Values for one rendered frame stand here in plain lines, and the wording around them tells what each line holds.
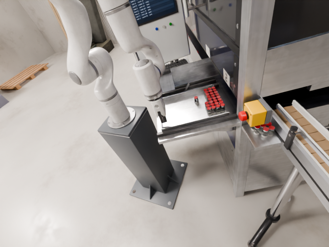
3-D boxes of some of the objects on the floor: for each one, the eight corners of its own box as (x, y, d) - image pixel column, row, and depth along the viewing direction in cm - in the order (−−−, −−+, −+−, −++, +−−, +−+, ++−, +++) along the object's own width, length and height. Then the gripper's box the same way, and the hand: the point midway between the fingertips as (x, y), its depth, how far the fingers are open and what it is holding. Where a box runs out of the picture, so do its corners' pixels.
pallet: (34, 67, 587) (32, 64, 578) (52, 66, 543) (49, 62, 535) (-3, 92, 505) (-8, 88, 496) (13, 92, 462) (10, 89, 453)
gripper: (146, 87, 83) (156, 114, 95) (146, 106, 72) (158, 133, 84) (160, 83, 82) (169, 111, 94) (162, 101, 71) (173, 130, 83)
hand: (163, 118), depth 88 cm, fingers closed, pressing on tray
